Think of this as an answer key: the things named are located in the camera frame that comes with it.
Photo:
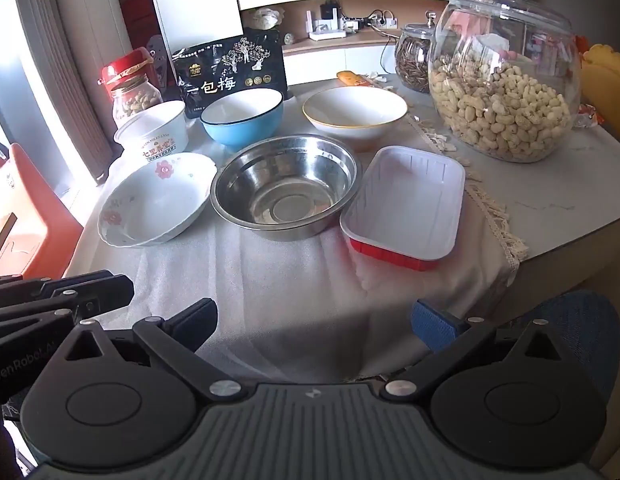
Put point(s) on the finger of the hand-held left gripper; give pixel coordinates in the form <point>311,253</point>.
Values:
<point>105,287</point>
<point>35,322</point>

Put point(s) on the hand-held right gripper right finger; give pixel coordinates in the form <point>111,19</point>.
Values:
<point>432,327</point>

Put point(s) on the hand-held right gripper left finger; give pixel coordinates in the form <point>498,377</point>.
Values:
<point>199,322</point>

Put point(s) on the white floral plate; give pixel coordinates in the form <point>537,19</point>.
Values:
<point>157,205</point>

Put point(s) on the red and white rectangular tray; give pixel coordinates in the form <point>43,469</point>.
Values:
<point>405,200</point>

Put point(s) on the white paper bowl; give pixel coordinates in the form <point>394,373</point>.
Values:
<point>155,135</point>

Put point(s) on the stainless steel bowl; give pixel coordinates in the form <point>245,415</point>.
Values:
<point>285,185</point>

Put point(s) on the blue bowl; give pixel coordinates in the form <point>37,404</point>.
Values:
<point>242,127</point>

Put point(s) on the white tablecloth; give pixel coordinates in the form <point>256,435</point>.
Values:
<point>290,285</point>

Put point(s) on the orange plastic chair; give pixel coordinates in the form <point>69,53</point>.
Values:
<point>35,210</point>

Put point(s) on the glass jar of white nuts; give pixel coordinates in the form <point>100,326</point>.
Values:
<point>135,100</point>

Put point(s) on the pile of nut shells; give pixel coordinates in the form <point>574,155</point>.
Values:
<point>437,137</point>

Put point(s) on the red vase-shaped bin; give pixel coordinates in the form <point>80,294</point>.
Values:
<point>125,67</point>

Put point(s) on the white curtain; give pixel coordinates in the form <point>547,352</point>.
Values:
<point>65,60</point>

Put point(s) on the black snack bag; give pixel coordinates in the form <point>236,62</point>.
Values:
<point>230,80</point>

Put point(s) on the large glass jar of peanuts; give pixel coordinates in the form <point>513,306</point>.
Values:
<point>505,95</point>

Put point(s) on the glass jar of seeds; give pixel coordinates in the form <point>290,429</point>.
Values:
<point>412,65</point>

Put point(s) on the pale shelf ornament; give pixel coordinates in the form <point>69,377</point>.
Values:
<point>266,19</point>

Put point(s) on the white power strip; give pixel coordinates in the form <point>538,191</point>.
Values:
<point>375,21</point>

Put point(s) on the yellow plush toy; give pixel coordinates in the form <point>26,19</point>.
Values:
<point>607,67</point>

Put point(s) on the white router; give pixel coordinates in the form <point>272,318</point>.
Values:
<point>327,22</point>

